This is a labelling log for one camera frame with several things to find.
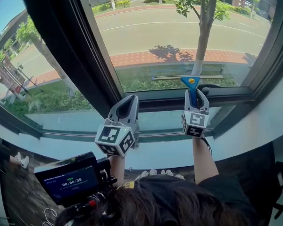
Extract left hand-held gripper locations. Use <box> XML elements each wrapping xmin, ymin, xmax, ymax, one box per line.
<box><xmin>94</xmin><ymin>95</ymin><xmax>141</xmax><ymax>158</ymax></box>

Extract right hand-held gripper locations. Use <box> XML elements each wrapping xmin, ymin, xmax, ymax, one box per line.
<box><xmin>181</xmin><ymin>88</ymin><xmax>210</xmax><ymax>139</ymax></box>

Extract blue brass squeegee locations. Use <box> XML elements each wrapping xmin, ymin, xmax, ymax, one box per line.
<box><xmin>151</xmin><ymin>75</ymin><xmax>225</xmax><ymax>109</ymax></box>

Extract casement window glass pane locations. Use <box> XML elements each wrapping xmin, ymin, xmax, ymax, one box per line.
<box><xmin>83</xmin><ymin>0</ymin><xmax>280</xmax><ymax>94</ymax></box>

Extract person's right forearm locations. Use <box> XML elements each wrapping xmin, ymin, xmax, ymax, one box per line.
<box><xmin>192</xmin><ymin>137</ymin><xmax>220</xmax><ymax>185</ymax></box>

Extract person's left forearm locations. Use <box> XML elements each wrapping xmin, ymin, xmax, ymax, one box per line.
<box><xmin>108</xmin><ymin>155</ymin><xmax>125</xmax><ymax>188</ymax></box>

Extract short wide window glass pane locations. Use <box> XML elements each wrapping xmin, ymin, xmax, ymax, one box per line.
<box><xmin>139</xmin><ymin>106</ymin><xmax>224</xmax><ymax>131</ymax></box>

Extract white window sill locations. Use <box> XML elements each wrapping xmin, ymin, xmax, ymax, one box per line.
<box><xmin>0</xmin><ymin>123</ymin><xmax>227</xmax><ymax>170</ymax></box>

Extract person's left patterned shoe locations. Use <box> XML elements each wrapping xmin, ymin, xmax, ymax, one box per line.
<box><xmin>134</xmin><ymin>169</ymin><xmax>158</xmax><ymax>181</ymax></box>

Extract person's patterned shoe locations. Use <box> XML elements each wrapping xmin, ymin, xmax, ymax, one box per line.
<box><xmin>134</xmin><ymin>169</ymin><xmax>158</xmax><ymax>181</ymax></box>
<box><xmin>160</xmin><ymin>169</ymin><xmax>185</xmax><ymax>180</ymax></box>

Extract street tree with sawn top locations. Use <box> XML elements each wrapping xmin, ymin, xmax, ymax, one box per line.
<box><xmin>167</xmin><ymin>0</ymin><xmax>236</xmax><ymax>76</ymax></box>

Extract person's right patterned shoe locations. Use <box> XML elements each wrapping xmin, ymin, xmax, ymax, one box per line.
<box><xmin>160</xmin><ymin>169</ymin><xmax>185</xmax><ymax>180</ymax></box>

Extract green hedge bushes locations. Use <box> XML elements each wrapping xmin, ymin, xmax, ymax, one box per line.
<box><xmin>7</xmin><ymin>67</ymin><xmax>236</xmax><ymax>117</ymax></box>

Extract black monitor screen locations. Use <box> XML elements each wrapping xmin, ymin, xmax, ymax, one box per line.
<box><xmin>34</xmin><ymin>151</ymin><xmax>118</xmax><ymax>208</ymax></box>

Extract leaning street tree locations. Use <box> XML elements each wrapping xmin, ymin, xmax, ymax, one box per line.
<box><xmin>15</xmin><ymin>15</ymin><xmax>78</xmax><ymax>96</ymax></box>

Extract person's black shirt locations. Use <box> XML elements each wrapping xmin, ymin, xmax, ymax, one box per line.
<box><xmin>117</xmin><ymin>174</ymin><xmax>260</xmax><ymax>226</ymax></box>

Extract large fixed window glass pane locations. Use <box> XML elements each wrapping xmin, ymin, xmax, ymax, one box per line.
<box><xmin>0</xmin><ymin>0</ymin><xmax>107</xmax><ymax>133</ymax></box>

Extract black street lamp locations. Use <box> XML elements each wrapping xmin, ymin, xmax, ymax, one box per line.
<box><xmin>16</xmin><ymin>64</ymin><xmax>44</xmax><ymax>94</ymax></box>

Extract red notice board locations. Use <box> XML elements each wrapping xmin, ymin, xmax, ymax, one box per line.
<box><xmin>0</xmin><ymin>55</ymin><xmax>26</xmax><ymax>96</ymax></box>

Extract black window handle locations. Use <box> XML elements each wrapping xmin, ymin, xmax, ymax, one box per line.
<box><xmin>198</xmin><ymin>83</ymin><xmax>221</xmax><ymax>96</ymax></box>

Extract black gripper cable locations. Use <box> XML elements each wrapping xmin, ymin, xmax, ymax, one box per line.
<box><xmin>201</xmin><ymin>137</ymin><xmax>213</xmax><ymax>155</ymax></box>

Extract black window frame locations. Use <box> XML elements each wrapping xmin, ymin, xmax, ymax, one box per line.
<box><xmin>0</xmin><ymin>0</ymin><xmax>283</xmax><ymax>141</ymax></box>

